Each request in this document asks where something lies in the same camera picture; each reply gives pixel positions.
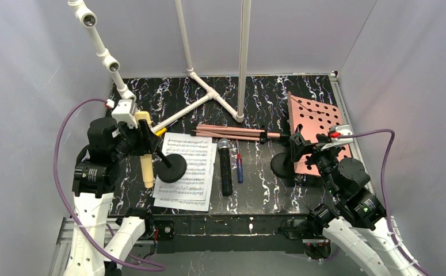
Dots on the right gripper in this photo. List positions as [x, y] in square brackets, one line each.
[308, 148]

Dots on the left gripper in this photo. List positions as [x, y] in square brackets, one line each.
[137, 138]

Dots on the yellow toy microphone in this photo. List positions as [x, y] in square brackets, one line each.
[146, 161]

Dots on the pink music stand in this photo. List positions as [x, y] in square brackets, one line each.
[312, 118]

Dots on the sheet music page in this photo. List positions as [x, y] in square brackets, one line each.
[186, 175]
[202, 205]

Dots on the blue red screwdriver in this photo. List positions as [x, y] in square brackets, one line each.
[240, 174]

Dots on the black microphone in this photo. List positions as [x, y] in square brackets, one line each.
[225, 167]

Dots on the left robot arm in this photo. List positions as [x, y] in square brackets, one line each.
[94, 182]

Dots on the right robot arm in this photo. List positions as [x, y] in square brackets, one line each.
[346, 183]

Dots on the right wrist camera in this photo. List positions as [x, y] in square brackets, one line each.
[336, 137]

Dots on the aluminium frame rail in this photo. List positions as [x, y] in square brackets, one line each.
[222, 230]

